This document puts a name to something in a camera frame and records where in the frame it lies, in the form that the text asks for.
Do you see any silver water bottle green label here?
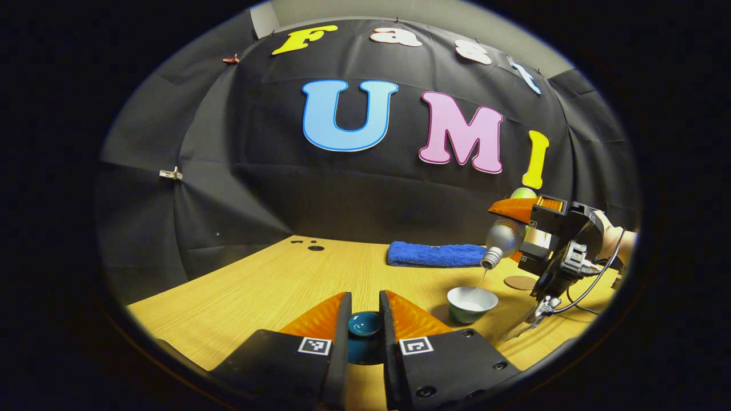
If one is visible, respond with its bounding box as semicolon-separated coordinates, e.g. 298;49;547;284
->
480;187;540;271

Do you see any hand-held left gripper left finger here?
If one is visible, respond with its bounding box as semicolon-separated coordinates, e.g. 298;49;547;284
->
208;292;353;411

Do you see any blue folded towel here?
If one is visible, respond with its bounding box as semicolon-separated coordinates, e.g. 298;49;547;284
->
387;241;491;268

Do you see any black backdrop cloth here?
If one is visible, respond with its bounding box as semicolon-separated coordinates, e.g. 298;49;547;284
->
94;20;640;292

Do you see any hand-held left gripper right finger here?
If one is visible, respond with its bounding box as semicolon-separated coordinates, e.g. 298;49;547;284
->
379;290;523;411

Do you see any black cable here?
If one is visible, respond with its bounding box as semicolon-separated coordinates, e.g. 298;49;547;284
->
564;227;624;316

